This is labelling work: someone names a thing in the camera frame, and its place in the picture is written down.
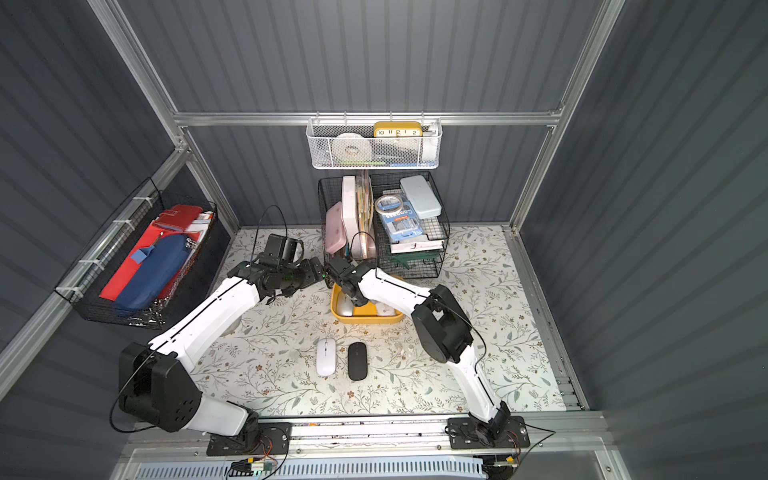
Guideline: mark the small white mouse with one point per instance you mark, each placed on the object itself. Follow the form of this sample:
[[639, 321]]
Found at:
[[384, 310]]

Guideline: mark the black mouse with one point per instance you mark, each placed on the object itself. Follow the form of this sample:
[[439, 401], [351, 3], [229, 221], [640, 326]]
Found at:
[[357, 361]]

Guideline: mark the silver grey mouse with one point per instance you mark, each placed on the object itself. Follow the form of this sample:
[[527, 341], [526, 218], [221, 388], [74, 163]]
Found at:
[[345, 306]]

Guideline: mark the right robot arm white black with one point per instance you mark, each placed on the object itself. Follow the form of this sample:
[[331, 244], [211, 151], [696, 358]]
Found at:
[[155, 380]]

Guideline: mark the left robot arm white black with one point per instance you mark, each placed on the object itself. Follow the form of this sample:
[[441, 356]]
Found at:
[[443, 329]]

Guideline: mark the yellow plastic storage box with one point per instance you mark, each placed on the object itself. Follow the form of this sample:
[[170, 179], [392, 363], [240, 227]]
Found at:
[[365, 315]]

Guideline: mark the white FLOS box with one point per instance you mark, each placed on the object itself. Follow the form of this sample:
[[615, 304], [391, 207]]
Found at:
[[349, 201]]

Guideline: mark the pink pencil case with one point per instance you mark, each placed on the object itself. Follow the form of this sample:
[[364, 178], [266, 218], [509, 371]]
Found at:
[[335, 238]]

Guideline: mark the green book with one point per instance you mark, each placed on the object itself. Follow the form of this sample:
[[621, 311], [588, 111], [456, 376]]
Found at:
[[411, 259]]

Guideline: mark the blue packaged stationery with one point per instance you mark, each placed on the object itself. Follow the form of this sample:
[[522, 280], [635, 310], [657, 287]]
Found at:
[[406, 224]]

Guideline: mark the clear tape roll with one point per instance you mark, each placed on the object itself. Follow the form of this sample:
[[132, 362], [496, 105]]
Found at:
[[389, 204]]

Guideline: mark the white FOLIO notebook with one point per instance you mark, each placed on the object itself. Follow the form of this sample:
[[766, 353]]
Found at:
[[417, 244]]

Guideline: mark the light blue pencil case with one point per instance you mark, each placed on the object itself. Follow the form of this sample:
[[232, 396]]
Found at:
[[421, 197]]

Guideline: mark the white tape roll in basket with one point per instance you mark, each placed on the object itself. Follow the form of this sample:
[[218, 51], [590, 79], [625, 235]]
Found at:
[[351, 147]]

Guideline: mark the red folder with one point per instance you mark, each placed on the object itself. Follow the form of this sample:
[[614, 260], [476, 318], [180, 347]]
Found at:
[[190, 220]]

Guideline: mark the white mesh hanging basket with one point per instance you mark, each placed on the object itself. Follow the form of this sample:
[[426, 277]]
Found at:
[[388, 154]]

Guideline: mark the blue pencil pouch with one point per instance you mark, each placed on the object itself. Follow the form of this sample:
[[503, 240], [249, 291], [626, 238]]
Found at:
[[144, 275]]

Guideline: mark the yellow clock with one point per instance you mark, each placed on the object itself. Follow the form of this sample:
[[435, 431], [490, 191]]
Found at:
[[398, 129]]

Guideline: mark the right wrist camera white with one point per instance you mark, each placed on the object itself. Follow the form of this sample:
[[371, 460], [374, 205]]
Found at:
[[281, 250]]

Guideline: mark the black wire wall basket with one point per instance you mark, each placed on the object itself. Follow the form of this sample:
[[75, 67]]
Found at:
[[81, 286]]

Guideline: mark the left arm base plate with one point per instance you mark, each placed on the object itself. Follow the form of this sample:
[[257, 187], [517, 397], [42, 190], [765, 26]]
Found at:
[[271, 438]]

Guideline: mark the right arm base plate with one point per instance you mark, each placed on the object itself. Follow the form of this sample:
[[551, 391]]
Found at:
[[466, 433]]

